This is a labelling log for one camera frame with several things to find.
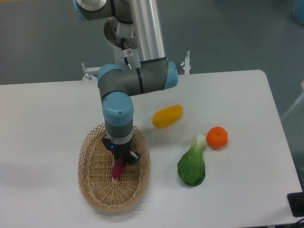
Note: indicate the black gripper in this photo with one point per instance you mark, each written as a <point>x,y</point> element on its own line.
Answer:
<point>124,151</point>

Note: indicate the purple sweet potato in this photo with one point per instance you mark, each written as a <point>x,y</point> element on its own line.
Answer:
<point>118,168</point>

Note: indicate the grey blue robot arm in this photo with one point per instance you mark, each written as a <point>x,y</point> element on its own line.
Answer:
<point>137,33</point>

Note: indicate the woven wicker basket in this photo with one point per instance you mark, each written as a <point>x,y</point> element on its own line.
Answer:
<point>95,167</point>

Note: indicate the yellow mango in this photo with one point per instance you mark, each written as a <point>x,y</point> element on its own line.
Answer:
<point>167,116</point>

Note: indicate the green bok choy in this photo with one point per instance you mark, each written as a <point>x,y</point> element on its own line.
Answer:
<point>191,166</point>

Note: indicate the orange tangerine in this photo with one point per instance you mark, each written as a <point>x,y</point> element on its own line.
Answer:
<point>217,137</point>

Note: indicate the black device at table edge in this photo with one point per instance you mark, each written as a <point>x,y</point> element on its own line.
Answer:
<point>296,203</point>

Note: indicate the blue object top right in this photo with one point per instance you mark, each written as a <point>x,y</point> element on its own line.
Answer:
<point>298,12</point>

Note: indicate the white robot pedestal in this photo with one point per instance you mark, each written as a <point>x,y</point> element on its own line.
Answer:
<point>120,57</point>

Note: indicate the white frame right edge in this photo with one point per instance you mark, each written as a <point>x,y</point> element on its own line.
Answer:
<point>292,106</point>

